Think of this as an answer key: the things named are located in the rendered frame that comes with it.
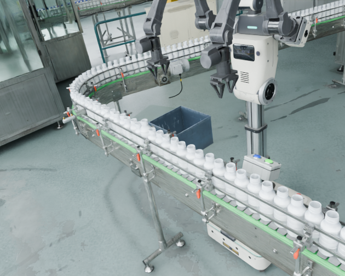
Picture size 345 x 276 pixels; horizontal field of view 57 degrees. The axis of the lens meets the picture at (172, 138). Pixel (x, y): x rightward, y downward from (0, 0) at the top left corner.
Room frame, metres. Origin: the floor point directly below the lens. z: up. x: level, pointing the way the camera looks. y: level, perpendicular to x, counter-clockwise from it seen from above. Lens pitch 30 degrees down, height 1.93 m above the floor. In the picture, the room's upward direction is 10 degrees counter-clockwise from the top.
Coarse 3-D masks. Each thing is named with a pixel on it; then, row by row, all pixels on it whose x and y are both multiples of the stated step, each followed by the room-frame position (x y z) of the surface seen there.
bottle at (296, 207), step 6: (294, 198) 0.80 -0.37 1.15; (300, 198) 0.79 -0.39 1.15; (294, 204) 0.77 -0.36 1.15; (300, 204) 0.76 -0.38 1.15; (288, 210) 0.78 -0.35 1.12; (294, 210) 0.77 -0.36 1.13; (300, 210) 0.76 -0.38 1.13; (288, 216) 0.78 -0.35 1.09; (300, 216) 0.75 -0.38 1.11; (288, 222) 0.78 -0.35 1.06; (294, 222) 0.76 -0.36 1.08; (300, 222) 0.75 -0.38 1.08; (294, 228) 0.76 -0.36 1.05; (300, 228) 0.75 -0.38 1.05; (294, 234) 0.76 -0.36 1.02
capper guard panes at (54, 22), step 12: (36, 0) 6.25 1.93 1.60; (48, 0) 6.37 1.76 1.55; (60, 0) 6.50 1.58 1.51; (48, 12) 6.33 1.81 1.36; (60, 12) 6.46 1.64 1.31; (72, 12) 6.59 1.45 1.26; (48, 24) 6.29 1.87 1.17; (60, 24) 6.42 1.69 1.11; (72, 24) 6.55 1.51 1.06; (48, 36) 6.25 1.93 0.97
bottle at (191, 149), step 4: (188, 148) 1.21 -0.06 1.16; (192, 148) 1.21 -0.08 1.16; (188, 152) 1.21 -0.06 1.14; (192, 152) 1.21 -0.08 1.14; (188, 156) 1.21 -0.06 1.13; (192, 156) 1.20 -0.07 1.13; (188, 160) 1.21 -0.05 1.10; (192, 160) 1.20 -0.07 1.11; (188, 164) 1.21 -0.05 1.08; (188, 168) 1.21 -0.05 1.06; (192, 168) 1.20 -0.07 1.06; (192, 172) 1.20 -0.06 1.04; (192, 176) 1.20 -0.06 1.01
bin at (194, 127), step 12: (180, 108) 2.15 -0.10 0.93; (156, 120) 2.02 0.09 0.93; (168, 120) 2.08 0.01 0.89; (180, 120) 2.14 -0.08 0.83; (192, 120) 2.06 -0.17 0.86; (204, 120) 1.87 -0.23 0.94; (180, 132) 2.13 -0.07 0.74; (192, 132) 1.81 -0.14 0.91; (204, 132) 1.87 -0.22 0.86; (192, 144) 1.80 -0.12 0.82; (204, 144) 1.86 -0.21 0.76
